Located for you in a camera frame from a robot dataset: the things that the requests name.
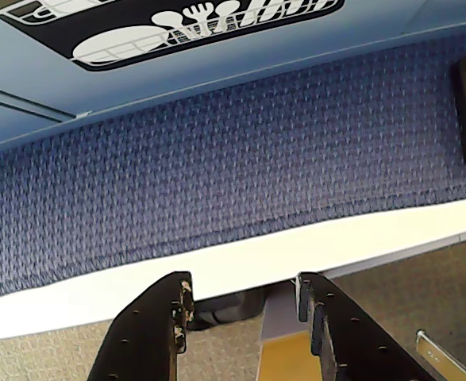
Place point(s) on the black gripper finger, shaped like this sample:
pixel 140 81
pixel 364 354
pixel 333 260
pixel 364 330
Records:
pixel 347 337
pixel 145 333

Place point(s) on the yellow wooden board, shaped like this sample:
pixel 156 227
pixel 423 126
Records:
pixel 284 361

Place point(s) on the blue toy kitchen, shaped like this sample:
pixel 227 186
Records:
pixel 256 51

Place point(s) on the black dishwasher picture sticker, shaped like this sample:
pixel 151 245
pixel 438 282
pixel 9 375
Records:
pixel 137 16

